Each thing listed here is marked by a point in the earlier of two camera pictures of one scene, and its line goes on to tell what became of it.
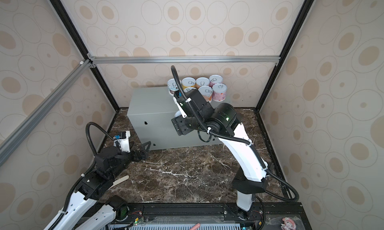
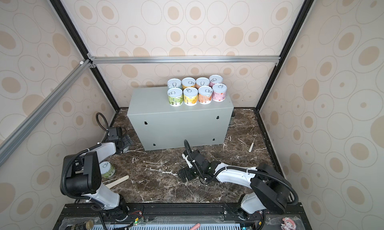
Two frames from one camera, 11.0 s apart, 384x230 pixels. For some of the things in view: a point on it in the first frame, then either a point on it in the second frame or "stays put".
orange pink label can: x=202 y=81 stays put
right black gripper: x=177 y=122 -> x=186 y=171
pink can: x=219 y=93 stays put
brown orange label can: x=207 y=92 stays put
